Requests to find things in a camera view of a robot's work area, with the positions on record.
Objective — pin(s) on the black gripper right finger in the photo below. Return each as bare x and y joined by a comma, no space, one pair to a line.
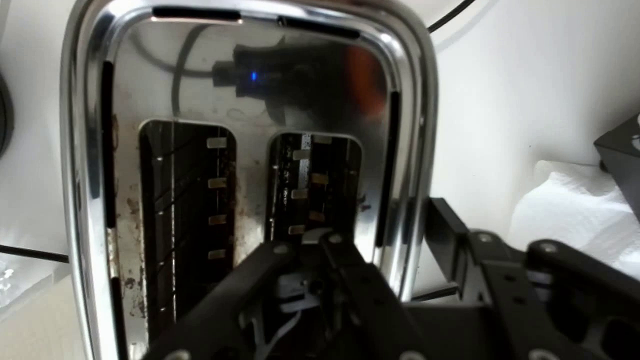
533,293

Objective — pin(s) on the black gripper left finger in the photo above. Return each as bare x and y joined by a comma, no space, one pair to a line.
240,300

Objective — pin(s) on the silver two-slot toaster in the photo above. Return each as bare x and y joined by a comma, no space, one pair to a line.
201,81

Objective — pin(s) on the black toaster oven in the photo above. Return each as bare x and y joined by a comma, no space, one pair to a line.
622,167

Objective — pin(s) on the white crumpled napkin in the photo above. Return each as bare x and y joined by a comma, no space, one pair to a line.
567,206

